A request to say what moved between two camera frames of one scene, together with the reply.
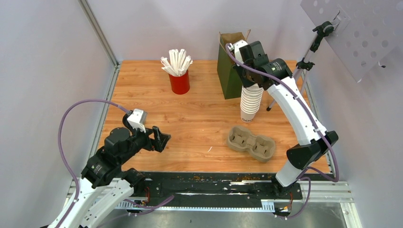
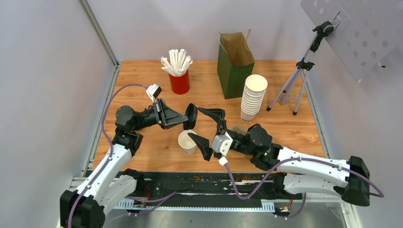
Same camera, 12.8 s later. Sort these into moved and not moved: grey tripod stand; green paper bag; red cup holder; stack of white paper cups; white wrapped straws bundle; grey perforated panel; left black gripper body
Moved: left black gripper body
Not moved: white wrapped straws bundle; grey perforated panel; stack of white paper cups; green paper bag; red cup holder; grey tripod stand
